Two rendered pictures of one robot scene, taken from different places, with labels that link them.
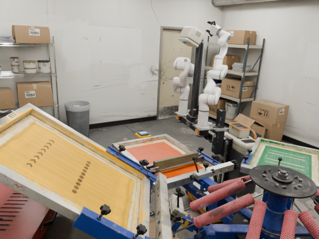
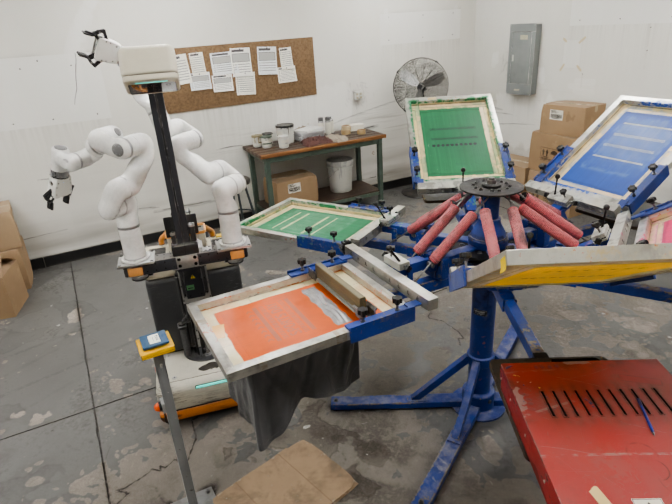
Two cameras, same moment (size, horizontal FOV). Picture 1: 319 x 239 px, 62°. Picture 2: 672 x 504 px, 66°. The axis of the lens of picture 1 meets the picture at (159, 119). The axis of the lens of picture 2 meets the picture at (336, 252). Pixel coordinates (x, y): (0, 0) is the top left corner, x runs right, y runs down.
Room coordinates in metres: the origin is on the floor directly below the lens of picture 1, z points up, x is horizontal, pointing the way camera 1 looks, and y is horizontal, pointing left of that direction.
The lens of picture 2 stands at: (1.66, 1.84, 2.07)
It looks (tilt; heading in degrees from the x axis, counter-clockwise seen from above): 24 degrees down; 275
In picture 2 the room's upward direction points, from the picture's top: 4 degrees counter-clockwise
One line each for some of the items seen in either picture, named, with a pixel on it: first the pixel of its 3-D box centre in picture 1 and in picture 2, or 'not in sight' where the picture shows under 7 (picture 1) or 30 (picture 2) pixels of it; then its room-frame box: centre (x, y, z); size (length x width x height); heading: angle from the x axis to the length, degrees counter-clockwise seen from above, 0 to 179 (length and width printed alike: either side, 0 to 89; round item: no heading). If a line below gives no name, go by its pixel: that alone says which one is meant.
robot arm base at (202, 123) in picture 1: (204, 118); (230, 226); (2.38, -0.42, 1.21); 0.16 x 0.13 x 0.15; 111
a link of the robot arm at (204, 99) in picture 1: (205, 102); (226, 194); (2.37, -0.41, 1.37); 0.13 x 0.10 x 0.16; 64
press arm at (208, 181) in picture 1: (207, 183); (406, 267); (1.55, -0.34, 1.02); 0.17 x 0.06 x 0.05; 32
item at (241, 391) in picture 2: not in sight; (237, 379); (2.27, 0.12, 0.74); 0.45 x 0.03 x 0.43; 122
